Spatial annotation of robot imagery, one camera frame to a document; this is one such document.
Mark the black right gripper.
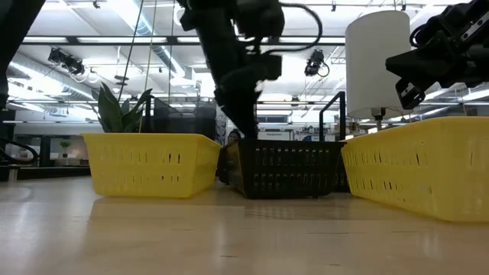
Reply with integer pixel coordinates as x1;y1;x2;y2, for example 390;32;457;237
385;0;489;111

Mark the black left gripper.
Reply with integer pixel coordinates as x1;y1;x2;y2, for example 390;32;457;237
214;63;264;141

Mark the grey translucent plastic basket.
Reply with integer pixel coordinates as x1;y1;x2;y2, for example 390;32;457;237
154;115;217;135
154;108;217;120
154;97;217;112

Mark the black plastic basket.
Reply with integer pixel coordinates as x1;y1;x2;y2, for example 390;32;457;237
330;152;350;193
218;138;348;200

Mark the yellow plastic basket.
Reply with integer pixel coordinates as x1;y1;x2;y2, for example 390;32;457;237
81;132;223;199
340;115;489;223

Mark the white shade wooden base lamp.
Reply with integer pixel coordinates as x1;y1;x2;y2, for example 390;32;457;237
345;10;413;133

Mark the black ceiling spotlight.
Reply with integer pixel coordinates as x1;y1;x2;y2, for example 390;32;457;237
304;48;330;77
64;57;86;76
47;47;68;65

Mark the green plant in white pot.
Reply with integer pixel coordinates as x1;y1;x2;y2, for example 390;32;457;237
90;82;154;134

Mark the white wall sign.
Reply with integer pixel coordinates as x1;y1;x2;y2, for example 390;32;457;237
257;131;291;141

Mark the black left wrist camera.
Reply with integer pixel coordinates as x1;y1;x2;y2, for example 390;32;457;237
261;53;284;82

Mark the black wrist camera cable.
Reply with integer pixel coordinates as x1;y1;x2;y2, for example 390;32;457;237
263;2;324;54

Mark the thin black hanging cable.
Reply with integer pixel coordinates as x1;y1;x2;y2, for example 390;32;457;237
117;0;145;101

